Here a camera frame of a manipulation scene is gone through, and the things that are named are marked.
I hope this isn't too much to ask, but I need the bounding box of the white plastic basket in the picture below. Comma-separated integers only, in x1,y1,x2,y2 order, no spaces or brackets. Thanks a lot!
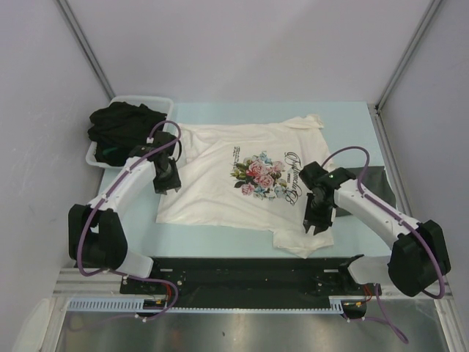
85,95,174,169

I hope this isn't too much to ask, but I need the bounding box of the white floral t-shirt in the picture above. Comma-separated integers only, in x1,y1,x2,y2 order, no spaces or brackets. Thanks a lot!
156,114,333,258

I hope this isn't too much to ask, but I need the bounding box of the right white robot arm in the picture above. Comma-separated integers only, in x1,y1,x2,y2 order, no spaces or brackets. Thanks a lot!
299,162,451,299

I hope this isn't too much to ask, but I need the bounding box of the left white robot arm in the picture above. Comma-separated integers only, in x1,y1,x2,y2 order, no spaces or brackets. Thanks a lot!
68,131,182,293

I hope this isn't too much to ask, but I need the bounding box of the folded dark grey t-shirt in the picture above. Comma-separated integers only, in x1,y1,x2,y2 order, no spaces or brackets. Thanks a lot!
335,165,397,218

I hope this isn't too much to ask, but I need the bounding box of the black t-shirt pile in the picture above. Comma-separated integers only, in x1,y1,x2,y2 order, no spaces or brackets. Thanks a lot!
88,102,167,166

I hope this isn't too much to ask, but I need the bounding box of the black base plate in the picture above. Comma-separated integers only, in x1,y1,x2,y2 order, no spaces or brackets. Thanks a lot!
119,255,376,309

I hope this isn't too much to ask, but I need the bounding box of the white slotted cable duct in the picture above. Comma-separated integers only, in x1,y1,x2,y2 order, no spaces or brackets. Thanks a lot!
67,298,344,314

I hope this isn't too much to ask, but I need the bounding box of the aluminium frame rail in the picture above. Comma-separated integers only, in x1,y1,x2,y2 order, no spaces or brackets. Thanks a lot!
52,268,453,299

